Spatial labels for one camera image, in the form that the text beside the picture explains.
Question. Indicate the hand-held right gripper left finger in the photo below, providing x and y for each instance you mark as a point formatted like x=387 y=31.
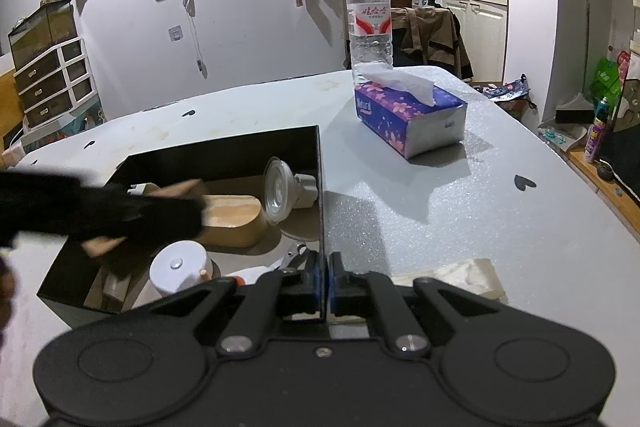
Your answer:
x=317 y=282

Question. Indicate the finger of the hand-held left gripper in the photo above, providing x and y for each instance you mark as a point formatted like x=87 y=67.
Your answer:
x=160 y=217

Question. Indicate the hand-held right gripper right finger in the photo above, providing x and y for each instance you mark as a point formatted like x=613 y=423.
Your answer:
x=334 y=287

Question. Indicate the white round container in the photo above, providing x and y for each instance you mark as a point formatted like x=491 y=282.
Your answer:
x=180 y=267

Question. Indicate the oval wooden block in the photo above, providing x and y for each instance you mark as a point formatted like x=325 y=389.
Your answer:
x=235 y=219

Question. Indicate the tan wooden piece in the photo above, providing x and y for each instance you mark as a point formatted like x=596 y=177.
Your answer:
x=117 y=282

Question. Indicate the black storage box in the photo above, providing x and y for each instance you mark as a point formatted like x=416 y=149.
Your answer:
x=220 y=157

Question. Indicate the white spotlight bulb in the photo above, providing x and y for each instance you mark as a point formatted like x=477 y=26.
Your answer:
x=282 y=192

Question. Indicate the black heart sticker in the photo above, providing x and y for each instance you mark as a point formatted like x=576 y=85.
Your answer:
x=187 y=113
x=525 y=183

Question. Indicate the white drawer unit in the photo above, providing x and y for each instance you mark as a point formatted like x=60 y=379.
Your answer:
x=55 y=82

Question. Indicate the glass fish tank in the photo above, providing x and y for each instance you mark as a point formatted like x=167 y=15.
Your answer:
x=42 y=32

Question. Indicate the purple floral tissue pack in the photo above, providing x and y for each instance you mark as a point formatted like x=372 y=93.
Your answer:
x=415 y=119

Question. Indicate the purple patterned bag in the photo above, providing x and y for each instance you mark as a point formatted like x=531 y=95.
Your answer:
x=507 y=89

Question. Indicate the clear plastic water bottle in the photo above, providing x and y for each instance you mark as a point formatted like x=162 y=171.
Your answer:
x=370 y=22

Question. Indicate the brown jacket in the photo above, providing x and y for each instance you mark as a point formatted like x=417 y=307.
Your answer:
x=435 y=37

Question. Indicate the spray can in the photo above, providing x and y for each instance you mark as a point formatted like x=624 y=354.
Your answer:
x=596 y=132

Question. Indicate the green plastic bag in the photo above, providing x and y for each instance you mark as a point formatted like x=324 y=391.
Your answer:
x=605 y=79

